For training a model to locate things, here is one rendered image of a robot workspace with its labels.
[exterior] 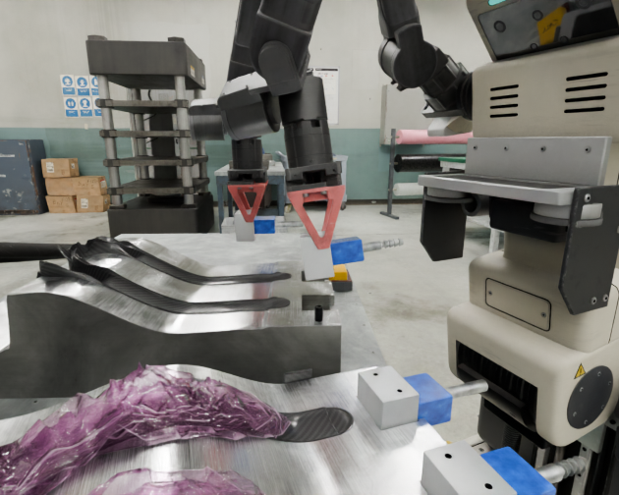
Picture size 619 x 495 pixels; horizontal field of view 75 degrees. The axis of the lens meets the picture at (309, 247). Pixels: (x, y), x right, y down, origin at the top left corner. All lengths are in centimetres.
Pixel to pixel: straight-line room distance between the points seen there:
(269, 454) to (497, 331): 48
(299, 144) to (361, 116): 667
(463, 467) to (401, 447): 6
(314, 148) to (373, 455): 33
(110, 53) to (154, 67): 41
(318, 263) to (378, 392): 18
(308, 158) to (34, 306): 35
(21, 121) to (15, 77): 64
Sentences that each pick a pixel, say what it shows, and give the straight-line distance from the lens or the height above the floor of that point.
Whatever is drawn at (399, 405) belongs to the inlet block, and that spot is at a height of 88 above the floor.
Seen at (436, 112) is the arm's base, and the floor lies 115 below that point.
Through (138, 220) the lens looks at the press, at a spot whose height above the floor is 29.
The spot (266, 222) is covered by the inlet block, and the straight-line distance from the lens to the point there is 78.
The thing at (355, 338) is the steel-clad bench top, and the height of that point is 80.
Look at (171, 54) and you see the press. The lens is 451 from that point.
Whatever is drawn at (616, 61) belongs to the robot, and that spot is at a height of 119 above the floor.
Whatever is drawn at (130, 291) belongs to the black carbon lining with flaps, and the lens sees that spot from 58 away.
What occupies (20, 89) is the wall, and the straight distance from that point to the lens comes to 799.
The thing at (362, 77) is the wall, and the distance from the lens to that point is 721.
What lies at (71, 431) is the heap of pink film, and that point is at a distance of 35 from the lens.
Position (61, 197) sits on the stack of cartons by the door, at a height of 24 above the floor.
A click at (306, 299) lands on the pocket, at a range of 56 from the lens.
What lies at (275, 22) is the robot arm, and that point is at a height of 121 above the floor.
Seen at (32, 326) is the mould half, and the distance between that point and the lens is 56.
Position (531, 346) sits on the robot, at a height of 80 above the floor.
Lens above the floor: 110
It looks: 15 degrees down
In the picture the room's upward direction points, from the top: straight up
